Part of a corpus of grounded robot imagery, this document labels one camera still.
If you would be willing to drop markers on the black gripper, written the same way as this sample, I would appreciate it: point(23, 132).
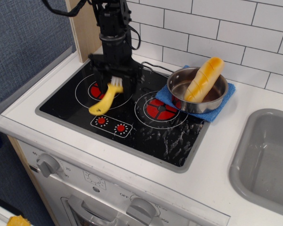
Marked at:
point(116, 60)

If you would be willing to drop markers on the yellow dish brush white bristles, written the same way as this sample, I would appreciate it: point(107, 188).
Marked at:
point(102, 107)

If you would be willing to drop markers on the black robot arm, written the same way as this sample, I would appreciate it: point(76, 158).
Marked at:
point(113, 18)

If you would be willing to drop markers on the stainless steel pot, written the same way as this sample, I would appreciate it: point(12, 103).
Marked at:
point(197, 90)

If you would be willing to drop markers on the black toy stove top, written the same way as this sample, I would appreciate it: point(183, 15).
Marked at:
point(141, 125)

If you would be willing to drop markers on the blue cleaning cloth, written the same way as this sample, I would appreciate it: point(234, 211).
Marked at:
point(172, 94)

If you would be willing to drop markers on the toy bread baguette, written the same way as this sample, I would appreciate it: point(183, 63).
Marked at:
point(204, 80)

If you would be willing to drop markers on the grey left oven knob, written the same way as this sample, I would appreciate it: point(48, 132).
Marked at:
point(47, 165)

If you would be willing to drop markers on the grey oven knob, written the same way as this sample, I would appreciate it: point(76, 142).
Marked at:
point(141, 210)
point(47, 165)

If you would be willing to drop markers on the white toy oven front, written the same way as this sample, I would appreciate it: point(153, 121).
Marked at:
point(80, 198)

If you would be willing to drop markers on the grey right oven knob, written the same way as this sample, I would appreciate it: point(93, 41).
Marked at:
point(141, 210)

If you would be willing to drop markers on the grey sink basin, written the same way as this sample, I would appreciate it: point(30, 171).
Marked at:
point(256, 172)

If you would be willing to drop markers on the yellow black object bottom left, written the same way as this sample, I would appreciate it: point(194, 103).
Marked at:
point(15, 221)

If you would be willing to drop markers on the wooden side post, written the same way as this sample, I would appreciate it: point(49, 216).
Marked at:
point(85, 32)

